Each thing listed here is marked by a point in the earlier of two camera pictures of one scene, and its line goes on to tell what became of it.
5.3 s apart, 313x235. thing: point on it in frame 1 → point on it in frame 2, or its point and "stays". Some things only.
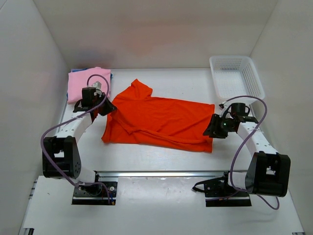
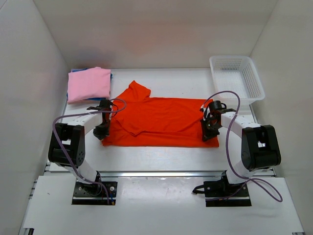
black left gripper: [110, 107] → [102, 133]
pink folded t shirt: [77, 80] stays
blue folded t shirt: [72, 70] stays
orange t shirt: [140, 119] stays
